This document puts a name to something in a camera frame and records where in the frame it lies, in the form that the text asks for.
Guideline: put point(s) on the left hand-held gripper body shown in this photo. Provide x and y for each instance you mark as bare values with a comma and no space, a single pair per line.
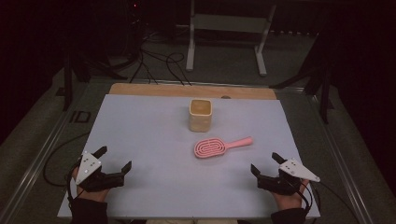
88,169

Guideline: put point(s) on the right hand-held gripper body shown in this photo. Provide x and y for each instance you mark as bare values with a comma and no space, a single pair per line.
280,184

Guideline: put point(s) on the pink hairbrush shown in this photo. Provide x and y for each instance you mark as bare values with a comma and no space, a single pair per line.
210,147

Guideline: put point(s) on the yellow square cup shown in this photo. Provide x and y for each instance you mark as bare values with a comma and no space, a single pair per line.
200,119

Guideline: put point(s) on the person's right hand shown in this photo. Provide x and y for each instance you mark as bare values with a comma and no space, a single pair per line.
289,201

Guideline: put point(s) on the person's left hand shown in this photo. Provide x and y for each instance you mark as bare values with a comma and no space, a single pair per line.
93,196

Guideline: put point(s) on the pale table mat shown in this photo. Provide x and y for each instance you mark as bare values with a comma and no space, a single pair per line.
155,140

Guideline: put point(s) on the black tripod stand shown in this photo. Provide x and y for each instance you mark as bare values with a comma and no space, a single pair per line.
67,84
325,93

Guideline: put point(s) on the white metal stand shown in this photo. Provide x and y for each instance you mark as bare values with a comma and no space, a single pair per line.
229,23

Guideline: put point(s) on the metal frame rail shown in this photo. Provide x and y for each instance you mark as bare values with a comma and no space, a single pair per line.
34,168
339,155

